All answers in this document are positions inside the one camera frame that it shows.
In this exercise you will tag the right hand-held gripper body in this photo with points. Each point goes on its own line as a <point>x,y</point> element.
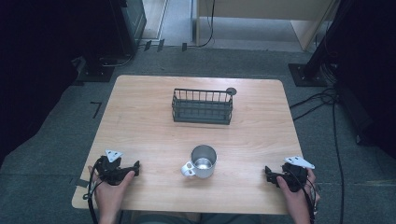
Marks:
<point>295,174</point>

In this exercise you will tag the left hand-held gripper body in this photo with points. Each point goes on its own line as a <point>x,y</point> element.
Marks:
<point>109,169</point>

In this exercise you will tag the person's left hand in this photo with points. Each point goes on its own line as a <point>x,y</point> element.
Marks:
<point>109,194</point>

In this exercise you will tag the person's right hand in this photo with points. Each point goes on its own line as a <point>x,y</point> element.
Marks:
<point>295,199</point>

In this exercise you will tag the dark round disc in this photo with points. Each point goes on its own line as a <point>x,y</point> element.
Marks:
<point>231,91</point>

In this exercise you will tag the black stand base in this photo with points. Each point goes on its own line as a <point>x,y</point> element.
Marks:
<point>95,73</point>
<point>306,77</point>

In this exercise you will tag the black slanted stand pole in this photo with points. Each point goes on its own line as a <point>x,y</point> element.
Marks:
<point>323,40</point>

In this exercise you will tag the dark cabinet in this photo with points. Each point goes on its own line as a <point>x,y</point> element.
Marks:
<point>130,25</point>

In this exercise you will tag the light wooden cabinet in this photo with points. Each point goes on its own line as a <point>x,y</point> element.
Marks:
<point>264,18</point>

